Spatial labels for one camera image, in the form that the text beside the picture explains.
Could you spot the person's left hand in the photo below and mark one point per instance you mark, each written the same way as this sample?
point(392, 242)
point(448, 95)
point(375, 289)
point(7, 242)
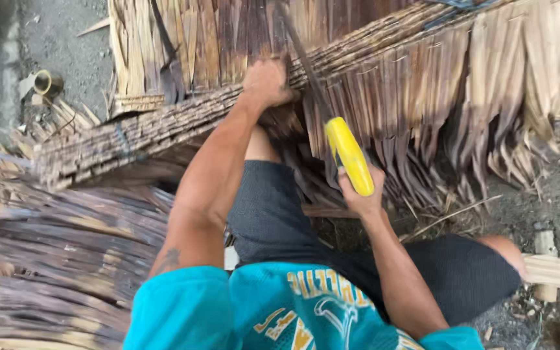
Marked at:
point(265, 82)

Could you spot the person's right hand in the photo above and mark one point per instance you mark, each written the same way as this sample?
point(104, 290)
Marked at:
point(361, 194)

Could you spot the person's left fingers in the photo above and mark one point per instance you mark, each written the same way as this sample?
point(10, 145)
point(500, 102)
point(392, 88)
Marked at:
point(280, 87)

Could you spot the person's right fingers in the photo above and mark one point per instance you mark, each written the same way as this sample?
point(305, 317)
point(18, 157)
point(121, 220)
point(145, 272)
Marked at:
point(358, 187)

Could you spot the dried palm leaf thatch panel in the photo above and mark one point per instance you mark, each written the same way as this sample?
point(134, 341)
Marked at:
point(338, 82)

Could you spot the person's dark grey shorts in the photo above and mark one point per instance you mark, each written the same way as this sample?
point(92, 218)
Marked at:
point(309, 233)

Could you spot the person's teal jersey shirt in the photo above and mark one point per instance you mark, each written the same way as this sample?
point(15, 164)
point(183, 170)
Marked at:
point(280, 311)

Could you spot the pale wooden plank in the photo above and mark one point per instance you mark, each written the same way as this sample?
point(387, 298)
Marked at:
point(554, 272)

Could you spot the cut bamboo tube piece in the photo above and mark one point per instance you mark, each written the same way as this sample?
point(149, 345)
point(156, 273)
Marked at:
point(46, 82)

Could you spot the pile of dried palm leaves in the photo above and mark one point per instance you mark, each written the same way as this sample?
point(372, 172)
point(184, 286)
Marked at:
point(61, 262)

